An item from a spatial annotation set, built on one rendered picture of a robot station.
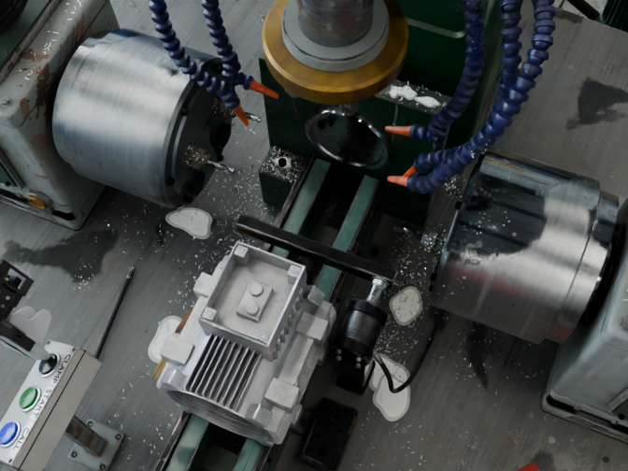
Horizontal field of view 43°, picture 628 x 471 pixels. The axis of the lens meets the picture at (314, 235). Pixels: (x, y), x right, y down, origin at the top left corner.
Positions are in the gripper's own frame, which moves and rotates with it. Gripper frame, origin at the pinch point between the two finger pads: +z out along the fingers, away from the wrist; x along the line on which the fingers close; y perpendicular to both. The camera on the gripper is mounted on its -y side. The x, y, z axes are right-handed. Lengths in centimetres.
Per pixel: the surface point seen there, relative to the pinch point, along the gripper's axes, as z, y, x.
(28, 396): 1.5, -4.9, -0.4
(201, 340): 10.2, 10.6, -15.9
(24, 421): 2.3, -7.8, -1.3
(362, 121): 13, 51, -23
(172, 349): 8.8, 7.9, -13.2
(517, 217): 20, 39, -49
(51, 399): 2.7, -4.1, -3.5
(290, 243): 16.4, 30.4, -17.2
